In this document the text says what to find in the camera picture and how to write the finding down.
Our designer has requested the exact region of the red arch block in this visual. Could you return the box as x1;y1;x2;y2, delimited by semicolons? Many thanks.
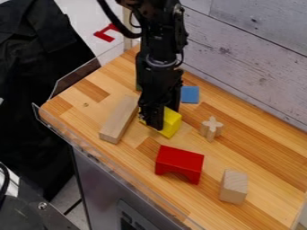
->
153;145;206;186

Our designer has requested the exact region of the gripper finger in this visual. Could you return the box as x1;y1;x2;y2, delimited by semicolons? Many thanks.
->
164;88;183;113
137;102;167;131

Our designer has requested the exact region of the wooden cross block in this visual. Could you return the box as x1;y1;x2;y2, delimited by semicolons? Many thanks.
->
198;115;226;143

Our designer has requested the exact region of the wooden cube block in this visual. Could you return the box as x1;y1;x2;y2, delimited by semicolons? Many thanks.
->
218;169;250;206

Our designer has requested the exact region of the black fabric cover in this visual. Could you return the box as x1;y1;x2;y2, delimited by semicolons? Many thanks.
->
0;0;102;202

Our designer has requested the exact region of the yellow rectangle block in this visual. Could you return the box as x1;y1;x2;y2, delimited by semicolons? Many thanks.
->
137;105;184;139

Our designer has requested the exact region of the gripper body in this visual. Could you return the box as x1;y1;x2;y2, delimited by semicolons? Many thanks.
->
134;53;187;111

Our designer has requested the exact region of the long wooden block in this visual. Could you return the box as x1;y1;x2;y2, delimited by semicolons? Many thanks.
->
98;94;141;145

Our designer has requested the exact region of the blue square block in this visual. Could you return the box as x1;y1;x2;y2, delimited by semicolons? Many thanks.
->
180;85;201;105

